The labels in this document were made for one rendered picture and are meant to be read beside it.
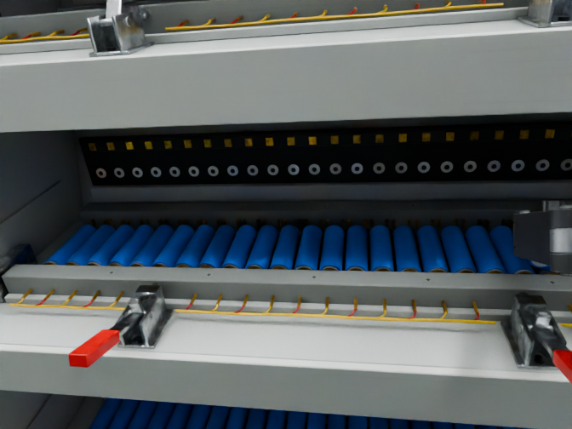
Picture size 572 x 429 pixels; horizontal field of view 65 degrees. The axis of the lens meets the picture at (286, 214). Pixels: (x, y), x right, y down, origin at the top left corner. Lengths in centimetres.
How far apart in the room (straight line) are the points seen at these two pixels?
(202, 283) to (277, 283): 6
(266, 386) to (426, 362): 11
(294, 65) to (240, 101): 4
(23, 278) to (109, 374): 12
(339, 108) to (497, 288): 17
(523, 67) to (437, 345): 18
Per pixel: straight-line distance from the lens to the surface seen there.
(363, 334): 33
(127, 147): 48
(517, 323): 33
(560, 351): 29
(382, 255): 37
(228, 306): 35
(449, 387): 32
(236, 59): 28
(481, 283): 35
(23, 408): 53
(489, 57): 28
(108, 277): 39
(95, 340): 30
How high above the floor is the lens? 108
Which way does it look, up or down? 10 degrees down
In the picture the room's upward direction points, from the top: 2 degrees counter-clockwise
